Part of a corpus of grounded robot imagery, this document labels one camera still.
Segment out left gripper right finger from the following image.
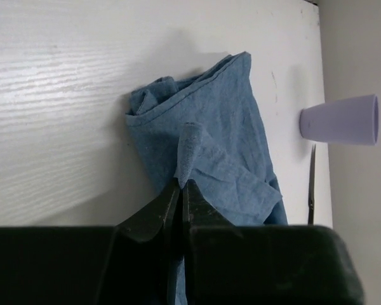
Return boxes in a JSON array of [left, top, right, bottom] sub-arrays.
[[182, 180, 241, 304]]

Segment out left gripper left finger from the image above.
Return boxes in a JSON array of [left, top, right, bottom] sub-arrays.
[[118, 181, 180, 304]]

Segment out blue cloth napkin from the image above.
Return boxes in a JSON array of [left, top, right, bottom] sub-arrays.
[[125, 51, 289, 305]]

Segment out black plastic knife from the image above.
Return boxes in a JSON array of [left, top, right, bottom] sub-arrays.
[[308, 145, 316, 225]]

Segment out lavender plastic cup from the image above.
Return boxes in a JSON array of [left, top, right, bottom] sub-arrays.
[[299, 94, 379, 146]]

